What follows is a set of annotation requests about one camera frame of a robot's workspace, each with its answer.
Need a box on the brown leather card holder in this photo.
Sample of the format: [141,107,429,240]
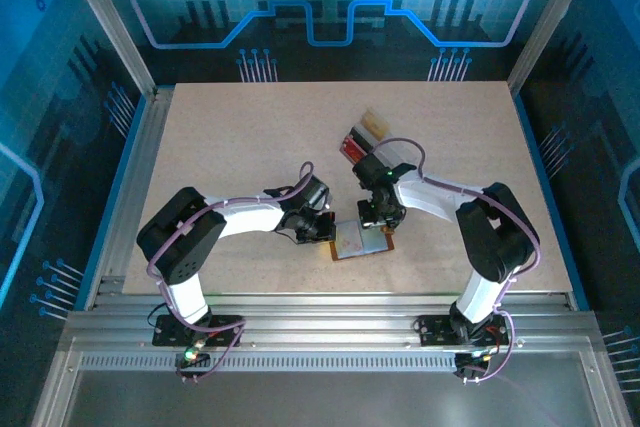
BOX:
[330,218,397,263]

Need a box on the clear plastic card tray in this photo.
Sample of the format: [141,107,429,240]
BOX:
[340,107,427,174]

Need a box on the black credit card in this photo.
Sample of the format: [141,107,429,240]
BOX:
[349,123,377,149]

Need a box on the gold credit card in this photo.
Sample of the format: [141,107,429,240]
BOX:
[361,107,391,139]

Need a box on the black connector block green LED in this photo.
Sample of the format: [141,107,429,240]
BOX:
[174,340,212,382]
[453,349,494,385]

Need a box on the blue table edge strip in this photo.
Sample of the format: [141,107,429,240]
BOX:
[74,94,149,311]
[513,93,591,312]

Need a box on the grey metal panel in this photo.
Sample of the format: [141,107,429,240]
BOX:
[64,369,601,427]

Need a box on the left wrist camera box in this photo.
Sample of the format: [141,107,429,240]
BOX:
[299,175,333,211]

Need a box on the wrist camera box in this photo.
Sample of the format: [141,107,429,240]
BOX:
[351,151,392,189]
[299,175,333,211]

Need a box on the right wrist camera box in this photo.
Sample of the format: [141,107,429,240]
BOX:
[351,151,392,189]

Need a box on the aluminium frame rail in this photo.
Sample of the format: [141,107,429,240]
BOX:
[59,291,604,356]

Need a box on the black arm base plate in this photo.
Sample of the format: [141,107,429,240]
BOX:
[152,314,245,348]
[413,314,511,348]

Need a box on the slotted grey cable duct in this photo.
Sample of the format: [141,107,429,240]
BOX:
[79,354,461,374]

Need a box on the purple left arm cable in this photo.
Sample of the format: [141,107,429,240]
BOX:
[145,161,316,384]

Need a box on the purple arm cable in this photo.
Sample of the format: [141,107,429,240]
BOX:
[145,161,316,384]
[372,136,544,386]

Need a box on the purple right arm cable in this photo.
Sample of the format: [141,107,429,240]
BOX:
[372,136,544,386]

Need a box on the aluminium side rail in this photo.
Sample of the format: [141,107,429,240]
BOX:
[84,86,174,311]

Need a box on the aluminium corner post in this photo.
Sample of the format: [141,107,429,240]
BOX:
[507,0,604,96]
[54,0,157,98]

